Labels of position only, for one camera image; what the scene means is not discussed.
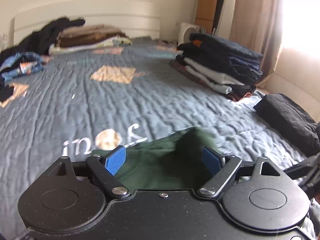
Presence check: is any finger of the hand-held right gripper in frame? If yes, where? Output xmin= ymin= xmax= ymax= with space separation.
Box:
xmin=285 ymin=151 xmax=320 ymax=180
xmin=300 ymin=172 xmax=320 ymax=198

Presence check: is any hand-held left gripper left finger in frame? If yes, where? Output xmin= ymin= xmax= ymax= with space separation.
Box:
xmin=47 ymin=145 xmax=130 ymax=200

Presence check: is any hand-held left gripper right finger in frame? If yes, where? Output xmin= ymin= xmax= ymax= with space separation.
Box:
xmin=198 ymin=146 xmax=288 ymax=200

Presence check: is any green t-shirt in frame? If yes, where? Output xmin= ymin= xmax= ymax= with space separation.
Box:
xmin=91 ymin=127 xmax=220 ymax=190

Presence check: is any stack of folded dark clothes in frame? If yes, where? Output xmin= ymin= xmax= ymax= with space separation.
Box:
xmin=170 ymin=33 xmax=264 ymax=102

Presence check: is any stack of folded brown clothes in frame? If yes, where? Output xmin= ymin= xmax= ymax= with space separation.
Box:
xmin=49 ymin=24 xmax=132 ymax=55

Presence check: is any black folded garment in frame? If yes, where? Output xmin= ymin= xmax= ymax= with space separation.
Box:
xmin=254 ymin=93 xmax=320 ymax=157

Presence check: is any black crumpled garment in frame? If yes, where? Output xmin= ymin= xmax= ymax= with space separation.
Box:
xmin=0 ymin=76 xmax=15 ymax=103

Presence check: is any white box fan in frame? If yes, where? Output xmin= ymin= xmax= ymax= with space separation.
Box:
xmin=179 ymin=22 xmax=207 ymax=45

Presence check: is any black jacket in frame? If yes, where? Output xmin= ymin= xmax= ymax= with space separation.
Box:
xmin=0 ymin=17 xmax=86 ymax=58

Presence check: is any beige curtain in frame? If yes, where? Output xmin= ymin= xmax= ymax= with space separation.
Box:
xmin=229 ymin=0 xmax=285 ymax=75

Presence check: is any white headboard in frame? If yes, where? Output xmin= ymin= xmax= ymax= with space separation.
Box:
xmin=14 ymin=0 xmax=160 ymax=47

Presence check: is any black panel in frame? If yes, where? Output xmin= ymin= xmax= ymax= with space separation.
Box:
xmin=212 ymin=0 xmax=228 ymax=34

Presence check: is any brown cardboard sheet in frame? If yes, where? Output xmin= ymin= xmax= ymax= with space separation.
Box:
xmin=195 ymin=0 xmax=222 ymax=30

